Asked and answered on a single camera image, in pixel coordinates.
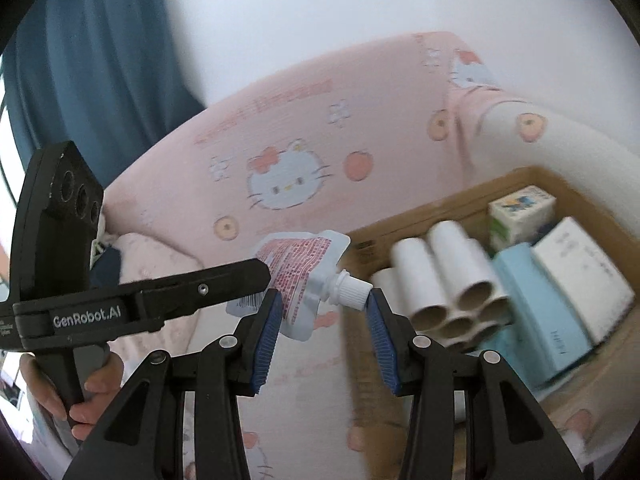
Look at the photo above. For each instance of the white spout pouch red print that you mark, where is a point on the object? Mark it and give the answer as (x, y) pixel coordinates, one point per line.
(295, 270)

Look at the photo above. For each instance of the light blue box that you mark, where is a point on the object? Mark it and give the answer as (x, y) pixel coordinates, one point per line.
(535, 305)

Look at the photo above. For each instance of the brown cardboard box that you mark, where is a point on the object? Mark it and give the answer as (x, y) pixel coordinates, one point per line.
(450, 210)

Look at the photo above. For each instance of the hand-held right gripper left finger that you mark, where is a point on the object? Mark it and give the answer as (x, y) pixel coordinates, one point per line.
(265, 345)

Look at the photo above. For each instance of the person's left hand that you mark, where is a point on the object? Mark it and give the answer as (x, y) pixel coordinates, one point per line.
(95, 400)

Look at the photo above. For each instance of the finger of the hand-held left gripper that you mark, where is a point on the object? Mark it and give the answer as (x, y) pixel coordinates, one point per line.
(215, 282)

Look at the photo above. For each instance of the blue curtain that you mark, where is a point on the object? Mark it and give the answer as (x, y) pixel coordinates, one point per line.
(100, 60)

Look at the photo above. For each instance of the white box with handwriting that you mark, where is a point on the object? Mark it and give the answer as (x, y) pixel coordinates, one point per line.
(580, 265)

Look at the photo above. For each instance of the green and white cartoon carton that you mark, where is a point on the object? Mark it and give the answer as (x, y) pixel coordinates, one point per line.
(520, 210)

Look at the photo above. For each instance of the pile of paper rolls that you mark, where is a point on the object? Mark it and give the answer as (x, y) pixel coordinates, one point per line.
(450, 260)

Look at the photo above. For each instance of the pink and white printed blanket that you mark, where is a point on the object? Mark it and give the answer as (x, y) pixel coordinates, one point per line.
(375, 110)

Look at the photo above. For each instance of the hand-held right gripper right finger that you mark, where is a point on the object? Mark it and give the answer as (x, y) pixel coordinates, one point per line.
(382, 345)

